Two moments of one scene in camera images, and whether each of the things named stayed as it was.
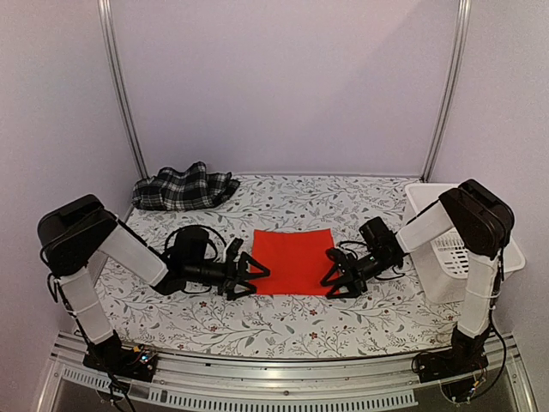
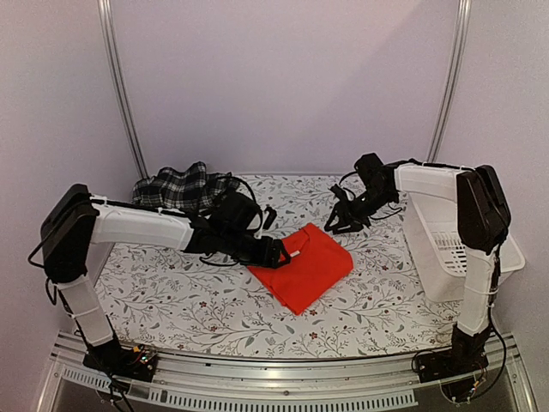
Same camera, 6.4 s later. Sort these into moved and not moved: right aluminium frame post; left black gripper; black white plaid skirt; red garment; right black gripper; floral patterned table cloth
Moved: red garment; right black gripper; left black gripper
Not moved: right aluminium frame post; floral patterned table cloth; black white plaid skirt
